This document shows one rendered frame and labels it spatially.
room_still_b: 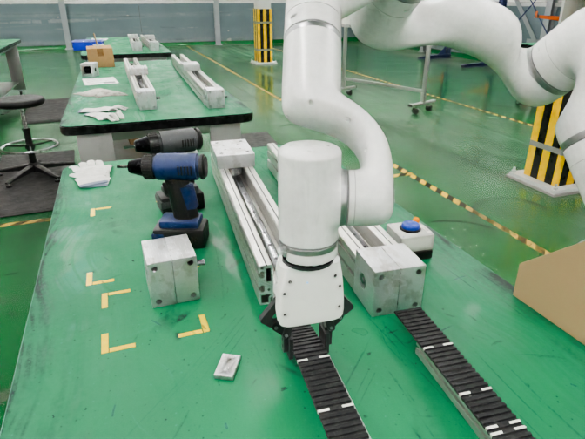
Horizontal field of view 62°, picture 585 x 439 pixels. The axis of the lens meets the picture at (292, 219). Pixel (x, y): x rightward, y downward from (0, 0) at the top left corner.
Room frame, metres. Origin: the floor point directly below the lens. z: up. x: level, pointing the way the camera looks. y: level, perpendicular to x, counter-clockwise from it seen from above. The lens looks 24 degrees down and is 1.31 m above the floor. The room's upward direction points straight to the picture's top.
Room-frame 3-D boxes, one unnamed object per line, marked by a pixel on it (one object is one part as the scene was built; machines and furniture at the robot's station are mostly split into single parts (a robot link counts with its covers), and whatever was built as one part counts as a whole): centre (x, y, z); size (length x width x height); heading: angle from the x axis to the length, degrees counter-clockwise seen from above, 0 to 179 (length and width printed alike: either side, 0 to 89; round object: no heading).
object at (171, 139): (1.23, 0.33, 0.89); 0.20 x 0.08 x 0.22; 117
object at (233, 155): (1.41, 0.18, 0.87); 0.16 x 0.11 x 0.07; 15
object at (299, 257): (0.62, -0.02, 0.99); 0.09 x 0.08 x 0.03; 105
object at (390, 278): (0.79, -0.19, 0.83); 0.12 x 0.09 x 0.10; 105
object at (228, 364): (0.60, 0.10, 0.78); 0.05 x 0.03 x 0.01; 171
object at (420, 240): (0.98, -0.26, 0.81); 0.10 x 0.08 x 0.06; 105
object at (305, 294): (0.62, -0.02, 0.93); 0.10 x 0.07 x 0.11; 105
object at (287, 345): (0.61, 0.02, 0.83); 0.03 x 0.03 x 0.07; 15
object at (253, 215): (1.17, 0.12, 0.82); 0.80 x 0.10 x 0.09; 15
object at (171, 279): (0.83, 0.23, 0.83); 0.11 x 0.10 x 0.10; 111
